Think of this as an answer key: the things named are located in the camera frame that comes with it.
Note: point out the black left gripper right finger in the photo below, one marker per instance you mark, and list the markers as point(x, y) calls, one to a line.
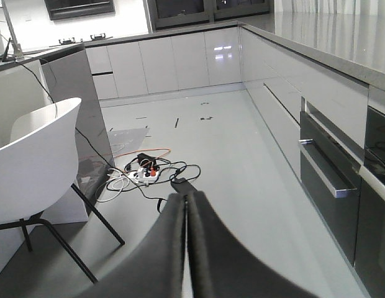
point(220, 266)

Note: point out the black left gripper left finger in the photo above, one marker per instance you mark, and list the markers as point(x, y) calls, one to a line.
point(155, 267)

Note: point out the white power strip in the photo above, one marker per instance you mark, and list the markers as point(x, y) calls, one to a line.
point(145, 175)

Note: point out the black power adapter brick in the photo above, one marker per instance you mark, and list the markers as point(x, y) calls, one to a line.
point(143, 156)

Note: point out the built-in black oven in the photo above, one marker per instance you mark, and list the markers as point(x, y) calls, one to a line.
point(350, 196)

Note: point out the white shell chair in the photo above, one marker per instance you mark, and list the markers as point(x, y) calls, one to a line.
point(38, 167)

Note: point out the white kitchen cabinets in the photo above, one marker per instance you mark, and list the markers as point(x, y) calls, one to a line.
point(281, 82)

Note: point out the grey kitchen island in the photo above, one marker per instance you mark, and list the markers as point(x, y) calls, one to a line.
point(21, 92)

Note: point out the black gas hob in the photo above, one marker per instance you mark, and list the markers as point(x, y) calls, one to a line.
point(73, 40)

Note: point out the grey stone countertop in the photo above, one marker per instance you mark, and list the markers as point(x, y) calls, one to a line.
point(351, 44)

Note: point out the black range hood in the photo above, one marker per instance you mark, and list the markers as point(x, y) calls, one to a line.
point(65, 9)

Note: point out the dark window frame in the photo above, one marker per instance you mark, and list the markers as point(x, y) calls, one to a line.
point(175, 13)

